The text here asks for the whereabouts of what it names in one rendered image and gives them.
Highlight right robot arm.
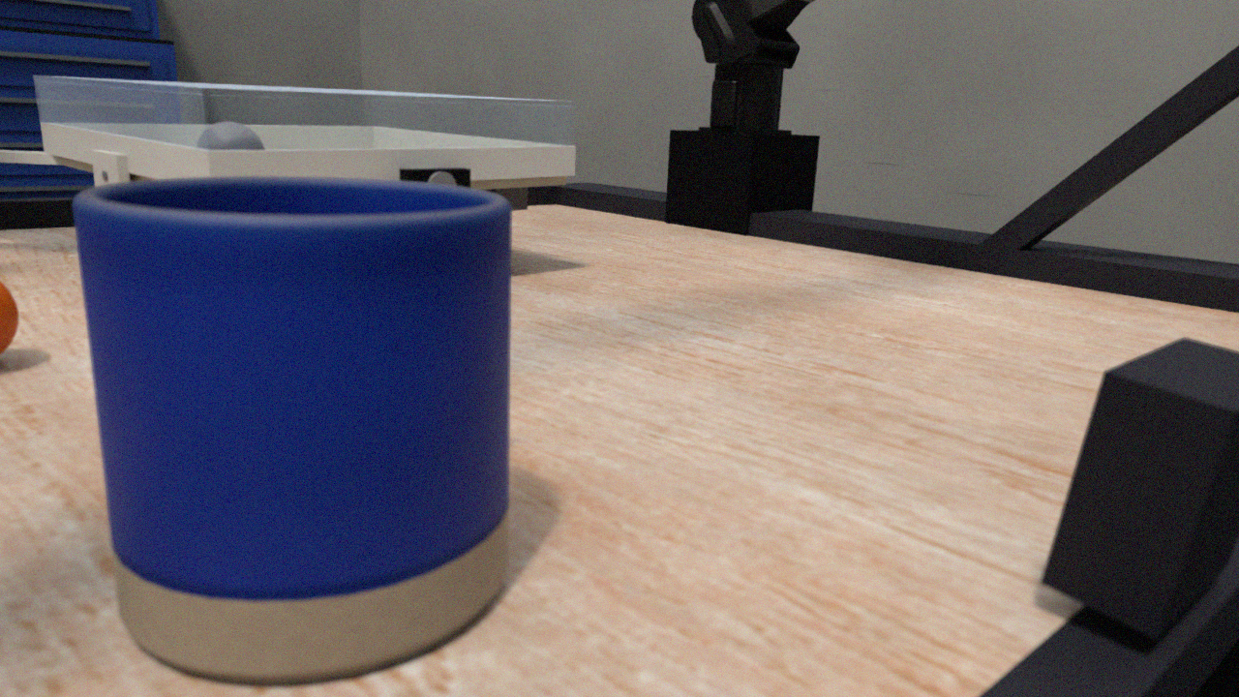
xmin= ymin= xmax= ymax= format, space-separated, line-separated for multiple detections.
xmin=693 ymin=0 xmax=815 ymax=135

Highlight blue mug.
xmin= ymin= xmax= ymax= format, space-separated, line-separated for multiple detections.
xmin=73 ymin=176 xmax=512 ymax=685

